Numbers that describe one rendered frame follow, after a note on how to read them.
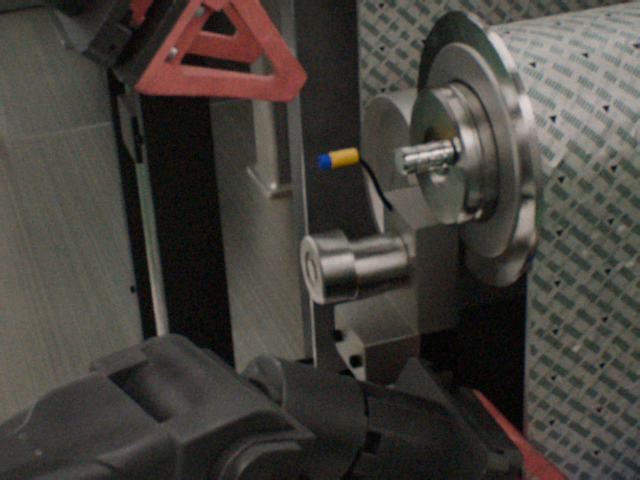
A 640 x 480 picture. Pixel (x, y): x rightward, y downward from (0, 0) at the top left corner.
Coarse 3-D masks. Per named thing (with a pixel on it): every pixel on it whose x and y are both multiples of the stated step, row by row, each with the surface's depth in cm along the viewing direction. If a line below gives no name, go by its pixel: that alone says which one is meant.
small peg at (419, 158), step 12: (420, 144) 66; (432, 144) 66; (444, 144) 66; (396, 156) 66; (408, 156) 65; (420, 156) 65; (432, 156) 65; (444, 156) 66; (408, 168) 65; (420, 168) 65; (432, 168) 66
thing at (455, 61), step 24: (456, 48) 67; (432, 72) 71; (456, 72) 68; (480, 72) 65; (480, 96) 66; (504, 120) 64; (504, 144) 64; (504, 168) 65; (504, 192) 65; (504, 216) 66; (480, 240) 70; (504, 240) 66
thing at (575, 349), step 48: (528, 288) 67; (576, 288) 67; (624, 288) 68; (528, 336) 68; (576, 336) 69; (624, 336) 70; (528, 384) 69; (576, 384) 70; (624, 384) 71; (528, 432) 70; (576, 432) 72; (624, 432) 73
